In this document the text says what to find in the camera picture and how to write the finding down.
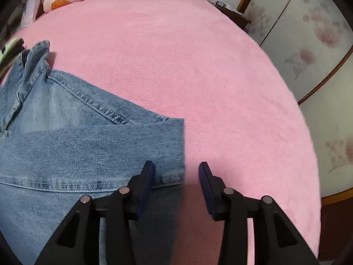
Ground dark wooden nightstand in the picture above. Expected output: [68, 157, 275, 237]
[211, 1, 251, 29]

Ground blue denim jeans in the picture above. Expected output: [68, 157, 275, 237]
[0, 40, 186, 265]

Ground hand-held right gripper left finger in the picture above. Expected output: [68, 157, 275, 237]
[34, 161, 156, 265]

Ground pink fleece blanket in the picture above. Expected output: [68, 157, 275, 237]
[0, 0, 322, 265]

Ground green and black garment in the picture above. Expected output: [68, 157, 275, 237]
[0, 38, 25, 72]

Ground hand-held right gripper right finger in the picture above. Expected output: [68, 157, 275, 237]
[199, 161, 320, 265]

